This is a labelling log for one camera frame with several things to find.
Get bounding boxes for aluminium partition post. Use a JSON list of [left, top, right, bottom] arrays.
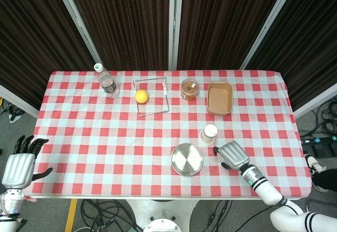
[[239, 0, 300, 70], [167, 0, 184, 71], [52, 0, 103, 65]]

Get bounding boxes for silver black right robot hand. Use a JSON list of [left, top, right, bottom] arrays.
[[213, 141, 250, 172]]

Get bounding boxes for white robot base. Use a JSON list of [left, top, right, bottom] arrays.
[[123, 199, 201, 232]]

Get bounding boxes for clear plastic water bottle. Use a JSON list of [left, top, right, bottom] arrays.
[[94, 63, 120, 98]]

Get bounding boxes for black floor cables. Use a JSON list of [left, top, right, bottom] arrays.
[[297, 102, 337, 138], [192, 199, 273, 232], [0, 97, 26, 124], [78, 199, 144, 232]]

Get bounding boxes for white paper cup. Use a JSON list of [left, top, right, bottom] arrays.
[[199, 124, 219, 145]]

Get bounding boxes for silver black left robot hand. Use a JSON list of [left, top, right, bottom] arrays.
[[1, 135, 53, 190]]

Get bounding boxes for yellow ball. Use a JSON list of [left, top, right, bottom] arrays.
[[134, 89, 150, 104]]

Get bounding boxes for black trouser leg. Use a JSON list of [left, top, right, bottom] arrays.
[[312, 168, 337, 193]]

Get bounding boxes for round metal plate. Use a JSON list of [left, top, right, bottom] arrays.
[[170, 143, 205, 177]]

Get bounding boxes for yellow floor tape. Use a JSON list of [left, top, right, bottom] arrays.
[[64, 199, 78, 232]]

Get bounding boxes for metal wire stand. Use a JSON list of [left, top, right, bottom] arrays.
[[132, 76, 171, 117]]

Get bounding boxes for red white checkered tablecloth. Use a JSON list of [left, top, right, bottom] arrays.
[[25, 70, 313, 200]]

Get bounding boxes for dark brown partition panel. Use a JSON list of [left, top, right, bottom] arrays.
[[246, 0, 337, 112], [177, 0, 288, 71], [0, 0, 100, 111], [64, 0, 171, 71]]

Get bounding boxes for brown paper box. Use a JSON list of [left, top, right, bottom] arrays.
[[206, 81, 234, 116]]

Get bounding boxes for clear plastic snack jar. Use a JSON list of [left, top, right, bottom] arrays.
[[180, 78, 200, 102]]

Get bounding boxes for white black shoe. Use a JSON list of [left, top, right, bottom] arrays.
[[304, 154, 328, 176]]

